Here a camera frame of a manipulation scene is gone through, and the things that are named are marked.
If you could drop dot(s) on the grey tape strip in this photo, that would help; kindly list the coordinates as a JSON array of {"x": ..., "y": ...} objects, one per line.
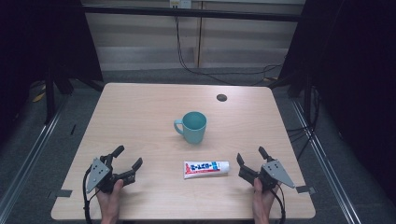
[
  {"x": 63, "y": 193},
  {"x": 305, "y": 189}
]

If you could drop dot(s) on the dark curtain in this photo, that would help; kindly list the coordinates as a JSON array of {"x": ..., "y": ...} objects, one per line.
[
  {"x": 348, "y": 77},
  {"x": 40, "y": 40}
]

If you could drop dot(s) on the white wall outlet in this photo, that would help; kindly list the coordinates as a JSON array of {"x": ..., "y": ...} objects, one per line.
[{"x": 180, "y": 3}]

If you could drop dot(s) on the black horizontal bar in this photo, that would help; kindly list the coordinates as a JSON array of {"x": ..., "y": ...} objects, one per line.
[{"x": 193, "y": 13}]

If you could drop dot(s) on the person's left hand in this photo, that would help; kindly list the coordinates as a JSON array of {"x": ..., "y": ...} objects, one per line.
[{"x": 109, "y": 200}]

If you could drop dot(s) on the black metal stand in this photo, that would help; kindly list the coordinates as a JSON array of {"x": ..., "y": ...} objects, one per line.
[
  {"x": 308, "y": 99},
  {"x": 49, "y": 96}
]

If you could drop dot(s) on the teal cup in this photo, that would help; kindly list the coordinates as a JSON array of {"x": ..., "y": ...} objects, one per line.
[{"x": 193, "y": 127}]

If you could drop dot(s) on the yellow floor marker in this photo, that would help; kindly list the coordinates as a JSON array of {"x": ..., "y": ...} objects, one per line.
[{"x": 39, "y": 97}]

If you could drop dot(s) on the white toothpaste tube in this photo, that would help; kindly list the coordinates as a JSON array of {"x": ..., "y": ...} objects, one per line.
[{"x": 205, "y": 169}]

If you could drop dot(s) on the dark round table grommet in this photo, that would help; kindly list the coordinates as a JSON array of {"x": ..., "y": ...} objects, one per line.
[{"x": 221, "y": 97}]

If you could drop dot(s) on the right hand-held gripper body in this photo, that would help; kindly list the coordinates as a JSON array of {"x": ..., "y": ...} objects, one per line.
[{"x": 274, "y": 174}]

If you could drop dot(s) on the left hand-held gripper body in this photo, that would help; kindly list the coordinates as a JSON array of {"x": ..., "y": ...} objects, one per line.
[{"x": 98, "y": 174}]

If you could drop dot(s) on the person's right hand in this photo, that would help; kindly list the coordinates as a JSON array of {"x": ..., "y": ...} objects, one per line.
[{"x": 261, "y": 200}]

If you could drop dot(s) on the metal floor rail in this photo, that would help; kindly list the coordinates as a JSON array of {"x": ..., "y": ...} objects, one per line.
[
  {"x": 29, "y": 157},
  {"x": 327, "y": 165}
]

